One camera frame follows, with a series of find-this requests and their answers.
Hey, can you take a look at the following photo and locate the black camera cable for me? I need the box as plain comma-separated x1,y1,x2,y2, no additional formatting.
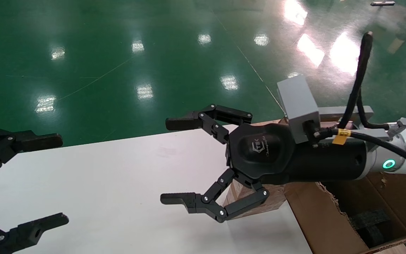
309,128,406,174

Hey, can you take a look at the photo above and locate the yellow cable tag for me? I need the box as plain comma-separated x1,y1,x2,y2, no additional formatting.
332,128,351,145

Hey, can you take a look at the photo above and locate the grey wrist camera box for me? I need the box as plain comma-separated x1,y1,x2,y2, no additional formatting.
277,74,374,144

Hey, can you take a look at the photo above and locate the big open cardboard box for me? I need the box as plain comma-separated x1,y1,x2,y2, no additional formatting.
283,171,406,254

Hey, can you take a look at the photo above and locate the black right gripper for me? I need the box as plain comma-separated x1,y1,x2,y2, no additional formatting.
160,104,379,223

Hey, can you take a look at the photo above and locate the black foam block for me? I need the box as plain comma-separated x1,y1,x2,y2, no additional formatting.
349,208,398,248

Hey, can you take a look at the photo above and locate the black looped cable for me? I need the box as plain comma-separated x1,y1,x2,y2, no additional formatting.
337,31,406,136

